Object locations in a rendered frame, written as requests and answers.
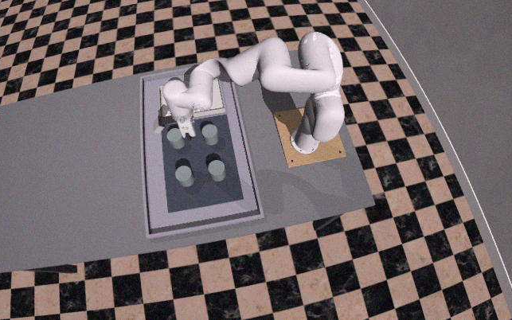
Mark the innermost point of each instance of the clear glass jar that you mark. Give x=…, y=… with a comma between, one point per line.
x=210, y=134
x=217, y=170
x=184, y=176
x=175, y=138

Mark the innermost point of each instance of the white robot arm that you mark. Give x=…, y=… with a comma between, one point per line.
x=271, y=58

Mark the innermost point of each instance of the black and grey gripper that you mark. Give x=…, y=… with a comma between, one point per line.
x=187, y=128

